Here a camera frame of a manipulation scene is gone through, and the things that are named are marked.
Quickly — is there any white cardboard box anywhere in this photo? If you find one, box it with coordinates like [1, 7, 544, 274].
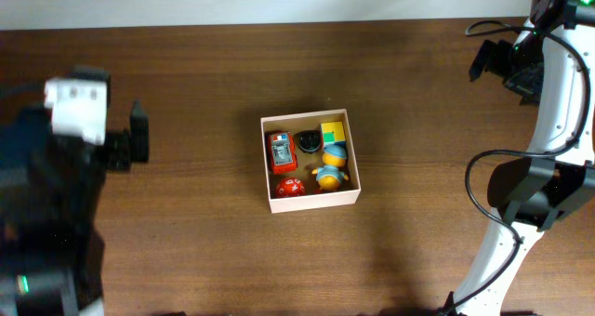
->
[260, 109, 362, 214]

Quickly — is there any red lettered ball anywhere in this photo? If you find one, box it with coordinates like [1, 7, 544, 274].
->
[275, 178, 306, 198]

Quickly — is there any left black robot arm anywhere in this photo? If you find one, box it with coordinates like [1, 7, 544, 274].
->
[1, 66, 150, 315]

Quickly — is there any black round cap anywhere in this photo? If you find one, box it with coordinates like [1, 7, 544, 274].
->
[297, 130, 322, 154]

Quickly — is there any red toy truck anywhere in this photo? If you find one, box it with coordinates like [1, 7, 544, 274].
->
[267, 132, 298, 175]

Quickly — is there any colourful puzzle cube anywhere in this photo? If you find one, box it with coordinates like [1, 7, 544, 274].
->
[320, 121, 347, 147]

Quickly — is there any yellow duck toy blue hat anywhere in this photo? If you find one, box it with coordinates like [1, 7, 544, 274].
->
[311, 144, 350, 192]

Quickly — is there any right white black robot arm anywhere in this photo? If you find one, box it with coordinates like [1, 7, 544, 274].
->
[438, 0, 594, 315]

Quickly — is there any right black camera cable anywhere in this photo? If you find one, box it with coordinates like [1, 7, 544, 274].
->
[441, 20, 592, 316]

